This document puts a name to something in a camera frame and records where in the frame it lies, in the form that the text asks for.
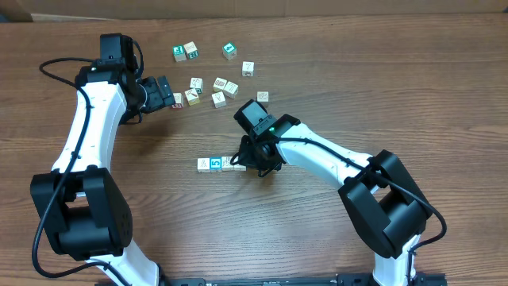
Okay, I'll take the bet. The wooden block red side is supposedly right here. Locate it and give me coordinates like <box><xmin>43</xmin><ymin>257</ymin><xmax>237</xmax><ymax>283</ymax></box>
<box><xmin>241</xmin><ymin>61</ymin><xmax>255</xmax><ymax>77</ymax></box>

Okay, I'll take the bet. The wooden block red edge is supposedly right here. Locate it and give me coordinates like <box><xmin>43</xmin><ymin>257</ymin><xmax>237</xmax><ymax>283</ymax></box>
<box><xmin>221</xmin><ymin>157</ymin><xmax>234</xmax><ymax>172</ymax></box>

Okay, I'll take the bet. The wooden block red front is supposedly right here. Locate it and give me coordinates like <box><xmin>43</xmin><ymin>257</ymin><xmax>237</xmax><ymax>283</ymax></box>
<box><xmin>171</xmin><ymin>93</ymin><xmax>184</xmax><ymax>109</ymax></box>

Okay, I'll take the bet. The wooden block bulb drawing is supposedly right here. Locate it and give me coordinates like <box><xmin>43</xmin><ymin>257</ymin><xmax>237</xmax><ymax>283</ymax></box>
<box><xmin>211</xmin><ymin>91</ymin><xmax>227</xmax><ymax>108</ymax></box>

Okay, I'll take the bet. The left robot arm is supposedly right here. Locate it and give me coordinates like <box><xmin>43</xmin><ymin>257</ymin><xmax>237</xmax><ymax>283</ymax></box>
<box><xmin>30</xmin><ymin>33</ymin><xmax>175</xmax><ymax>285</ymax></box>

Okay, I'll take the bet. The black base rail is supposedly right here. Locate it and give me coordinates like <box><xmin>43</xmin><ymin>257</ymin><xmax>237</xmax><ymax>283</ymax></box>
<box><xmin>94</xmin><ymin>272</ymin><xmax>448</xmax><ymax>286</ymax></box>

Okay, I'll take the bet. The wooden block green side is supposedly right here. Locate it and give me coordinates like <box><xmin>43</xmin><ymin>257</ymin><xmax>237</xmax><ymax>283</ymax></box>
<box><xmin>183</xmin><ymin>41</ymin><xmax>199</xmax><ymax>60</ymax></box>

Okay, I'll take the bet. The green number four block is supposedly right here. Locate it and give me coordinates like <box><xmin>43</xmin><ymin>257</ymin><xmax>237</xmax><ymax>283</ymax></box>
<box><xmin>222</xmin><ymin>42</ymin><xmax>237</xmax><ymax>60</ymax></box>

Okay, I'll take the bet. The wooden block yellow side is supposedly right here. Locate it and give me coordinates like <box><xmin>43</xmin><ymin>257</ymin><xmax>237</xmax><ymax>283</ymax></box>
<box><xmin>184</xmin><ymin>88</ymin><xmax>200</xmax><ymax>106</ymax></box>

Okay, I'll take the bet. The green top wooden block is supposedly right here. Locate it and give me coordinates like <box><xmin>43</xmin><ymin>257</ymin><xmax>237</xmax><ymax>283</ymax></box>
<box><xmin>172</xmin><ymin>45</ymin><xmax>187</xmax><ymax>62</ymax></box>

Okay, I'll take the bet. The wooden letter A block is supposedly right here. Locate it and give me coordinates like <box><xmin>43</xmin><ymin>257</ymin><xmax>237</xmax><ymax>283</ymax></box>
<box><xmin>197</xmin><ymin>157</ymin><xmax>210</xmax><ymax>172</ymax></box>

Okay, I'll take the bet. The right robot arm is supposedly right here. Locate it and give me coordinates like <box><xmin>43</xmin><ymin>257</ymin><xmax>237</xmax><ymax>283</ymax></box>
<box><xmin>231</xmin><ymin>100</ymin><xmax>433</xmax><ymax>285</ymax></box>

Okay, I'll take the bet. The wooden block red drawing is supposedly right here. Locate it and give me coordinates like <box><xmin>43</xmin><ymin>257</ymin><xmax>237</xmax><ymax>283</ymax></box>
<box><xmin>233</xmin><ymin>164</ymin><xmax>246</xmax><ymax>172</ymax></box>

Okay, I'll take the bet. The cardboard sheet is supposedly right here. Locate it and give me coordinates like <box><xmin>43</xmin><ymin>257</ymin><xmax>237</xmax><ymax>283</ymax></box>
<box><xmin>1</xmin><ymin>0</ymin><xmax>507</xmax><ymax>21</ymax></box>

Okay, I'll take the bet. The plain wooden block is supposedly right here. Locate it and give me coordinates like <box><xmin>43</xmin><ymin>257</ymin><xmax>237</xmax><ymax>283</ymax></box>
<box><xmin>223</xmin><ymin>81</ymin><xmax>239</xmax><ymax>99</ymax></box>

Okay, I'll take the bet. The wooden block brown drawing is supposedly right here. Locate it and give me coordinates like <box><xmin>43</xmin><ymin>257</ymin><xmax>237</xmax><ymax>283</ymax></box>
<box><xmin>213</xmin><ymin>77</ymin><xmax>228</xmax><ymax>93</ymax></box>

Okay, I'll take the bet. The blue number five block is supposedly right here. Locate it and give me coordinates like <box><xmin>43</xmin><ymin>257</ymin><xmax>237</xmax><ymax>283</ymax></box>
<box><xmin>210</xmin><ymin>157</ymin><xmax>222</xmax><ymax>172</ymax></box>

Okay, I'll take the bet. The wooden block rightmost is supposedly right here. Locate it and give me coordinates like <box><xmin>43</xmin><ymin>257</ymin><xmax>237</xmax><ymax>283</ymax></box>
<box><xmin>256</xmin><ymin>91</ymin><xmax>269</xmax><ymax>102</ymax></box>

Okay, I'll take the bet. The wooden block teal side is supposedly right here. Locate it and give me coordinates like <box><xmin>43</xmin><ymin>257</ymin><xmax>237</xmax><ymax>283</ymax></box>
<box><xmin>190</xmin><ymin>77</ymin><xmax>203</xmax><ymax>94</ymax></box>

